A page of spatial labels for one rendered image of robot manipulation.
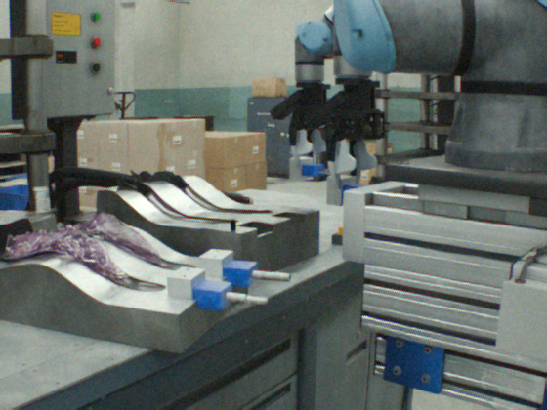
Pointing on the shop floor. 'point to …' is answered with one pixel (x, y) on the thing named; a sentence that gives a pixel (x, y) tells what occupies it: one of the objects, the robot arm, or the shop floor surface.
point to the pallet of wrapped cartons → (141, 148)
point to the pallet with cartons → (235, 160)
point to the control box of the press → (70, 76)
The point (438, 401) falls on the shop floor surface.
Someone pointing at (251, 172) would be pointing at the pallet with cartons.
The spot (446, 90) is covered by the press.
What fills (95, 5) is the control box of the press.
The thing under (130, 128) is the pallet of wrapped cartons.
